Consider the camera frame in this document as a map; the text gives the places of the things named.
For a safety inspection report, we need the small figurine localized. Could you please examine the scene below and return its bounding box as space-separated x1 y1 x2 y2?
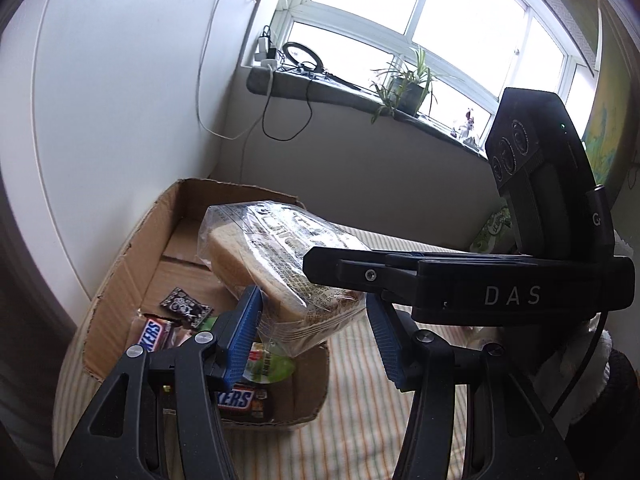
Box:
457 109 478 141

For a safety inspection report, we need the black white candy packet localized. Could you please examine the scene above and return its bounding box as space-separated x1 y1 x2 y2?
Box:
160 287 213 328

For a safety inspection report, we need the striped bed sheet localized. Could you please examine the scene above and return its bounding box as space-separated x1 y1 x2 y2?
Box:
52 225 551 480

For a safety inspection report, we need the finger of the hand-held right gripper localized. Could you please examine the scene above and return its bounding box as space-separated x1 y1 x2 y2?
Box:
302 246 422 307

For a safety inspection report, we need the brown chocolate bar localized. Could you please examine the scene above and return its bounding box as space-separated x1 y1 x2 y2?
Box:
212 382 273 423
127 317 176 356

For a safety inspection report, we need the white wardrobe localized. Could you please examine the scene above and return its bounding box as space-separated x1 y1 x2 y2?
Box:
0 0 256 321

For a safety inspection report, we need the white cable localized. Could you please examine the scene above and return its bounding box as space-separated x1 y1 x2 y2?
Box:
196 0 273 141

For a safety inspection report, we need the green jelly packet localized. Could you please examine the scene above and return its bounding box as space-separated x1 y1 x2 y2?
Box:
245 342 296 386

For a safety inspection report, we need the sliced bread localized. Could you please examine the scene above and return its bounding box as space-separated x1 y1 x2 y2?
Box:
197 201 371 361

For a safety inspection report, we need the green printed bag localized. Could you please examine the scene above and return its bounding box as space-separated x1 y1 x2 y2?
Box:
470 207 513 253

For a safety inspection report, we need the white window frame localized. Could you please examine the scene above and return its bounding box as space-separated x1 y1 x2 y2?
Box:
240 0 601 131

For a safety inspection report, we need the brown cardboard box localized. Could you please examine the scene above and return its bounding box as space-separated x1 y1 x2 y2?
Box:
82 177 331 431

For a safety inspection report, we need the white power adapter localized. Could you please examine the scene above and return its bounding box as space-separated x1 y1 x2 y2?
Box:
257 25 281 68

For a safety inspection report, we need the grey stone window sill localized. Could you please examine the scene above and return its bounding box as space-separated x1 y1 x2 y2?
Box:
246 66 491 161

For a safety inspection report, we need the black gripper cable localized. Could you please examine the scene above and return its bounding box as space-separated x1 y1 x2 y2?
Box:
547 305 611 418

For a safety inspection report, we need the black ring light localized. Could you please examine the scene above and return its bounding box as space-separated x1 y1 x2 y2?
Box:
281 41 361 88

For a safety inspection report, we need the potted spider plant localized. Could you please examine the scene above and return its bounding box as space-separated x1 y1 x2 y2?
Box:
370 45 451 123

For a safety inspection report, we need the person's right forearm white sleeve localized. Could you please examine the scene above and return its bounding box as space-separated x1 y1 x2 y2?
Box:
542 232 640 433

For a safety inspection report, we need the yellow wall map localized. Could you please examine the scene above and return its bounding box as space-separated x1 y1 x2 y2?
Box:
582 50 640 186

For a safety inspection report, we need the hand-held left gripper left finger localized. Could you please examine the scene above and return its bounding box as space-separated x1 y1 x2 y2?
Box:
52 285 264 480

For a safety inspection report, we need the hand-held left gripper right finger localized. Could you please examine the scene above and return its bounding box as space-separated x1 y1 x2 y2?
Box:
366 294 580 480

